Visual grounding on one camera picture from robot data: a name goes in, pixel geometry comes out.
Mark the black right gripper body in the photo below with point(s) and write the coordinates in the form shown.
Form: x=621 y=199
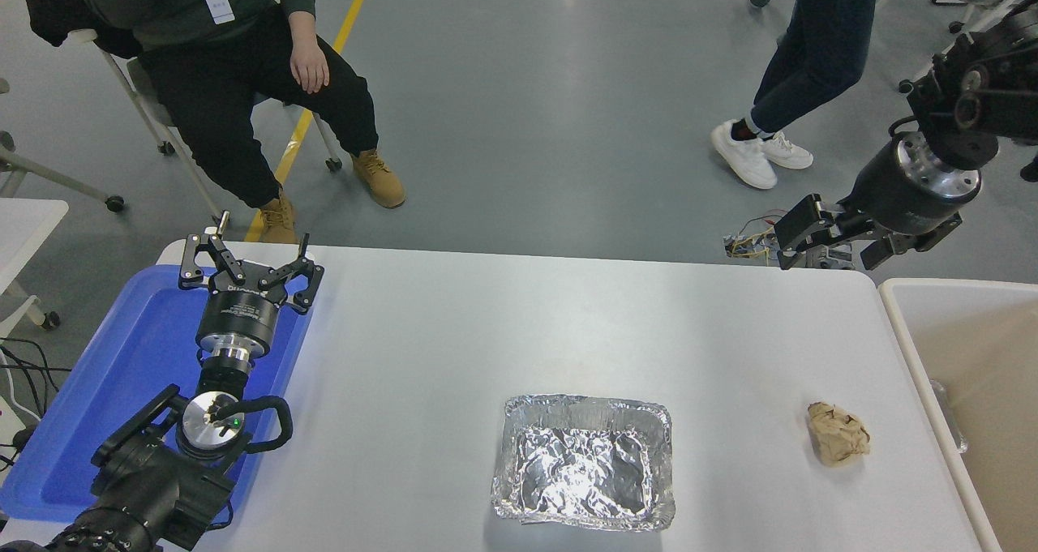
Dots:
x=888 y=195

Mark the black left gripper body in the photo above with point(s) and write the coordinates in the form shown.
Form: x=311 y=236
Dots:
x=239 y=313

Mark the silver foil tray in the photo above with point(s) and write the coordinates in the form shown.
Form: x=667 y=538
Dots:
x=580 y=467

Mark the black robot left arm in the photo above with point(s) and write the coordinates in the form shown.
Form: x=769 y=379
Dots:
x=154 y=487

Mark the person's left forearm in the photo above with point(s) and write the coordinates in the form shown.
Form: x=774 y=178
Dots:
x=302 y=25

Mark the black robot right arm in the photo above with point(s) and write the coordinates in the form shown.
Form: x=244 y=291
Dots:
x=997 y=57

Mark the person's left hand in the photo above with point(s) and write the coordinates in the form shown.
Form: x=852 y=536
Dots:
x=310 y=67

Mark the small grey device box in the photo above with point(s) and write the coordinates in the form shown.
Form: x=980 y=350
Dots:
x=839 y=256

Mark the blue plastic tray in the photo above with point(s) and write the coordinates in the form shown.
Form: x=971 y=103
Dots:
x=122 y=374

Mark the large pale bin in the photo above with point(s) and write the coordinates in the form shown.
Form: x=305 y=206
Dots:
x=997 y=357

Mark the grey wheeled chair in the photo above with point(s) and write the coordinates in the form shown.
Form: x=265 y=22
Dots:
x=152 y=110

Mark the person in navy trousers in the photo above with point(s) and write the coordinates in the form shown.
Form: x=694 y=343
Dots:
x=819 y=41

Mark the seated person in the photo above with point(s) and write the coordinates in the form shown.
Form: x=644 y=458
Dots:
x=211 y=90

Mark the crumpled tan paper ball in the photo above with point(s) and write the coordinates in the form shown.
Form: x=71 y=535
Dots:
x=839 y=434

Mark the grey chair base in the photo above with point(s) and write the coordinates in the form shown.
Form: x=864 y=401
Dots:
x=49 y=175

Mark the small white table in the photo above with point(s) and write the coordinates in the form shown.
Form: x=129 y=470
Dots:
x=24 y=228

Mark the white id badge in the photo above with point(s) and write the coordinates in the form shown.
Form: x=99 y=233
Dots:
x=219 y=6

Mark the white power strip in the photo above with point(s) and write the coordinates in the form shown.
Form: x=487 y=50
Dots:
x=8 y=418

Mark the black jacket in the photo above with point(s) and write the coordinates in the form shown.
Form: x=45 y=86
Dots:
x=49 y=5

